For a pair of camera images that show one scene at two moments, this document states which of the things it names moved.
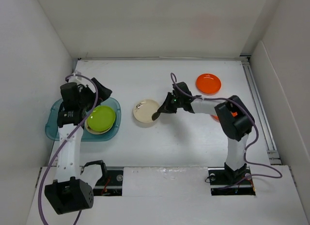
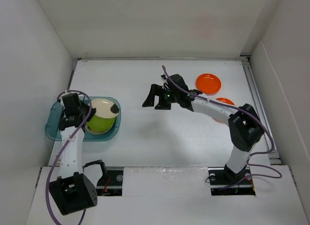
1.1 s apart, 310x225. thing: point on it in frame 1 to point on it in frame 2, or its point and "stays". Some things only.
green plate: x=101 y=118 stays
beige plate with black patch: x=144 y=109 to x=105 y=108
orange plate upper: x=208 y=84 stays
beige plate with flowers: x=95 y=132 stays
